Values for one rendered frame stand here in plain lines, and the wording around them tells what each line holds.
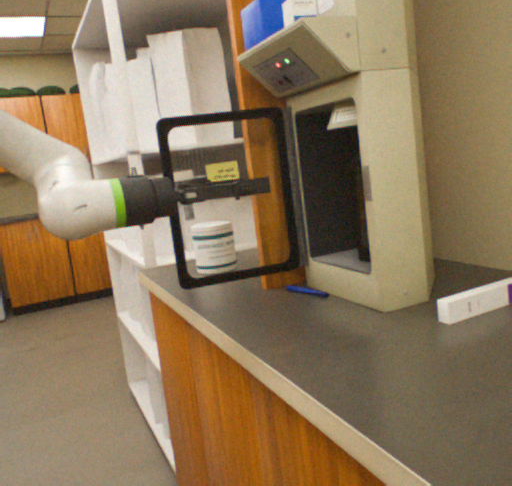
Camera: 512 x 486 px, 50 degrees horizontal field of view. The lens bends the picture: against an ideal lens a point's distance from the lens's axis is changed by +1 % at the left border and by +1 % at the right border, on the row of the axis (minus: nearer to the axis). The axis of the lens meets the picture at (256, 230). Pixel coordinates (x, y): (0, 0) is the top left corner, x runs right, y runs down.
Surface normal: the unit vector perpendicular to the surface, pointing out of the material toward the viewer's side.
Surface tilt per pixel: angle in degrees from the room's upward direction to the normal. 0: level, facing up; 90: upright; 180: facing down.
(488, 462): 0
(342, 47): 90
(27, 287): 90
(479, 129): 90
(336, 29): 90
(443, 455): 0
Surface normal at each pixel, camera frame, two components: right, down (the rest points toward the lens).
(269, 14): 0.40, 0.07
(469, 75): -0.91, 0.17
